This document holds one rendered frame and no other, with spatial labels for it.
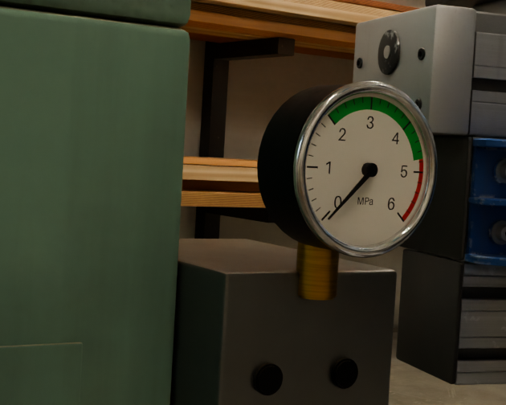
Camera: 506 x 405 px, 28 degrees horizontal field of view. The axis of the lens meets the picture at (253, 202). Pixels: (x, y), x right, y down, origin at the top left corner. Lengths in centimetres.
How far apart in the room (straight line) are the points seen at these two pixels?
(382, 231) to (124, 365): 11
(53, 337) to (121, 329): 3
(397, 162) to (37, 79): 13
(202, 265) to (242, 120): 305
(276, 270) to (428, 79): 36
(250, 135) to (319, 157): 310
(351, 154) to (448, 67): 37
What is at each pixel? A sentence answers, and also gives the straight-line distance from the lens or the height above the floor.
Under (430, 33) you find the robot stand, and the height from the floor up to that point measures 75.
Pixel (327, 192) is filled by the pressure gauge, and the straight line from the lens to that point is 35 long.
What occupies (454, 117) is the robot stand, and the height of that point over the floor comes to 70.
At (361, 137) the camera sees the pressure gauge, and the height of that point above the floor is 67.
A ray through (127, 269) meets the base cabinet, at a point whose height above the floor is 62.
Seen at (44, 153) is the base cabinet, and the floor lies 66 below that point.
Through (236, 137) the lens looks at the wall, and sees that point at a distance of 342.
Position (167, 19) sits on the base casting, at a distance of 39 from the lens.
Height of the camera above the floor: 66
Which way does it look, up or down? 3 degrees down
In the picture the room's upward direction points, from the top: 3 degrees clockwise
